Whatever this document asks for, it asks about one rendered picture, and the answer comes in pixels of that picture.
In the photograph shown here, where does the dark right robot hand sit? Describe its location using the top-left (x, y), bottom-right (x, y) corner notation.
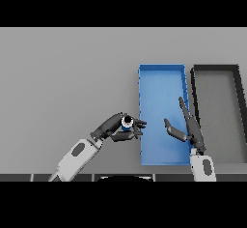
top-left (163, 96), bottom-right (207, 156)

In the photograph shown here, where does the dark left robot hand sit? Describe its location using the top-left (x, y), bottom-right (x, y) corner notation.
top-left (89, 111), bottom-right (148, 143)

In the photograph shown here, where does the blue pipe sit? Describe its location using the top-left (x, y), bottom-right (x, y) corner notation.
top-left (121, 115), bottom-right (134, 132)

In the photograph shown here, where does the dark grey bin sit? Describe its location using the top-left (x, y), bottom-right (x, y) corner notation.
top-left (189, 64), bottom-right (247, 165)

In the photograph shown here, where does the blue bin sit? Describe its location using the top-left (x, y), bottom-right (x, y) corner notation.
top-left (137, 64), bottom-right (193, 167)

